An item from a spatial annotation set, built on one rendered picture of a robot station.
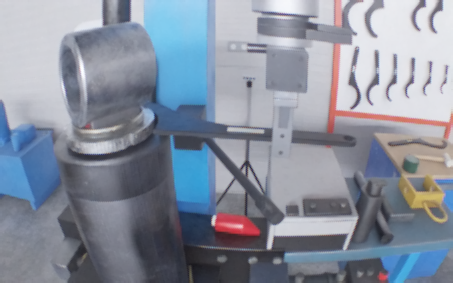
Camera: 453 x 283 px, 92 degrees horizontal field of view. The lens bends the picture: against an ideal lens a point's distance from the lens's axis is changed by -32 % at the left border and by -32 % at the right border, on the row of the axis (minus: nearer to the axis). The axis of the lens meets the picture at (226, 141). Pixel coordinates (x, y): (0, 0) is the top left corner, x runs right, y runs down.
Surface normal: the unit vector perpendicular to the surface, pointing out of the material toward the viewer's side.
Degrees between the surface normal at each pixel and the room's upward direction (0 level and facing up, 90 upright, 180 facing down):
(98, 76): 82
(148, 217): 90
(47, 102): 90
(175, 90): 90
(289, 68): 90
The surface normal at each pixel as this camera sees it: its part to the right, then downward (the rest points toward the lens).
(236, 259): -0.10, 0.43
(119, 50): 0.63, -0.21
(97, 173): 0.20, 0.42
